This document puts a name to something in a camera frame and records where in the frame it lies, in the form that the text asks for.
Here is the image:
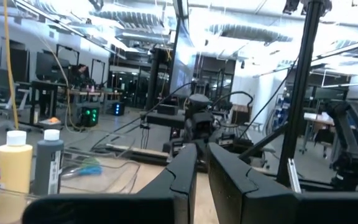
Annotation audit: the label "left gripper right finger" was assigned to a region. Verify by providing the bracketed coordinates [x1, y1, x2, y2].
[208, 142, 358, 224]

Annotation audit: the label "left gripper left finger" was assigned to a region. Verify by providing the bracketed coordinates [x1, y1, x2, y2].
[22, 142, 198, 224]

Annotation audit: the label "dark grey paint bottle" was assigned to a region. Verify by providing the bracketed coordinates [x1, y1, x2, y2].
[32, 129, 65, 196]

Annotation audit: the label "yellow paint bottle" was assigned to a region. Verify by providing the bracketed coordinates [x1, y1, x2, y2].
[0, 129, 34, 224]

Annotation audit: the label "wide clear plastic bin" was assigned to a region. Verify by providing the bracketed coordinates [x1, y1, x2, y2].
[59, 146, 142, 194]

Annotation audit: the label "blue scissors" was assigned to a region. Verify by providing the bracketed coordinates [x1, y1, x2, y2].
[61, 164, 104, 180]

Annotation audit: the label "black computer blue lights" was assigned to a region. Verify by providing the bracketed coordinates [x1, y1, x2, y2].
[112, 101, 126, 116]

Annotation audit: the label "black computer green lights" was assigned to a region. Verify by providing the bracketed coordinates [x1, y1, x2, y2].
[79, 104, 101, 128]

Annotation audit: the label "black computer monitor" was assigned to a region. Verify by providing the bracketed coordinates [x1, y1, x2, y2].
[35, 51, 71, 82]

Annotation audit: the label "silver frame bracket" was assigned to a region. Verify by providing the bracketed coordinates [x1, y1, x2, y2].
[287, 157, 303, 194]

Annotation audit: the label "yellow cable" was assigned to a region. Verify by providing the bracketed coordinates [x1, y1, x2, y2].
[3, 0, 20, 131]

